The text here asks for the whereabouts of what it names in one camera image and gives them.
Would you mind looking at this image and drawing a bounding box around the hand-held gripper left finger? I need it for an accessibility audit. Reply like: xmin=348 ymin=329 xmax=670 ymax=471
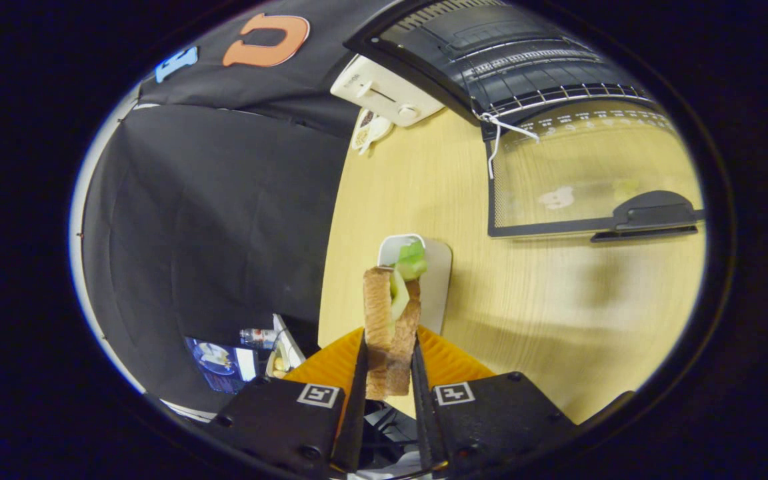
xmin=207 ymin=327 xmax=369 ymax=478

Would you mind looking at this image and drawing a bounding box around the toast sandwich with lettuce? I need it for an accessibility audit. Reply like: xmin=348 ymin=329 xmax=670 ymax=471
xmin=363 ymin=241 xmax=428 ymax=401

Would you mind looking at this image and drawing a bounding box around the blue printed box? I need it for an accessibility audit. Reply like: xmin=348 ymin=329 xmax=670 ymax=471
xmin=184 ymin=337 xmax=258 ymax=394

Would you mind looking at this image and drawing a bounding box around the metal wire oven rack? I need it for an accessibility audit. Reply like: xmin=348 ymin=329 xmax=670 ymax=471
xmin=464 ymin=83 xmax=655 ymax=121

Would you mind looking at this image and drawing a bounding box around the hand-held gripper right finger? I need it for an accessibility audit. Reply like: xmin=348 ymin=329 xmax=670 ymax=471
xmin=412 ymin=325 xmax=579 ymax=477

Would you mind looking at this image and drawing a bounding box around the small white snack dish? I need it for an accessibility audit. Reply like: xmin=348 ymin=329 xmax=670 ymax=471
xmin=351 ymin=109 xmax=395 ymax=155

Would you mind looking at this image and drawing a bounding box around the small clear bottle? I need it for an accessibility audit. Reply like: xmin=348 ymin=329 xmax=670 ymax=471
xmin=239 ymin=327 xmax=278 ymax=349

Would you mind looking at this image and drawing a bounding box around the white string tie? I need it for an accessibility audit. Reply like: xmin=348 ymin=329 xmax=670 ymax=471
xmin=477 ymin=112 xmax=539 ymax=179

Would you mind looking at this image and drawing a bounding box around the white bowl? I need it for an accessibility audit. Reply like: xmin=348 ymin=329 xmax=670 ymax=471
xmin=265 ymin=330 xmax=305 ymax=379

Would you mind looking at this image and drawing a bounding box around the white pop-up toaster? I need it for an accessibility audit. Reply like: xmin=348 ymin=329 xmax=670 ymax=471
xmin=329 ymin=55 xmax=445 ymax=127

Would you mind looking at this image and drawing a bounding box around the black backdrop cloth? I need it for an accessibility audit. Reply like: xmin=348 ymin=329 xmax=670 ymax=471
xmin=81 ymin=0 xmax=385 ymax=414

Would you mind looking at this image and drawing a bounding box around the white rectangular plate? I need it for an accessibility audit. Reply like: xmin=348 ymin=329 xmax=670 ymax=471
xmin=377 ymin=233 xmax=453 ymax=335

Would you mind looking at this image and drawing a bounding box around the black toaster oven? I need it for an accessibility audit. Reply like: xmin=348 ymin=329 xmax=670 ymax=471
xmin=344 ymin=0 xmax=705 ymax=242

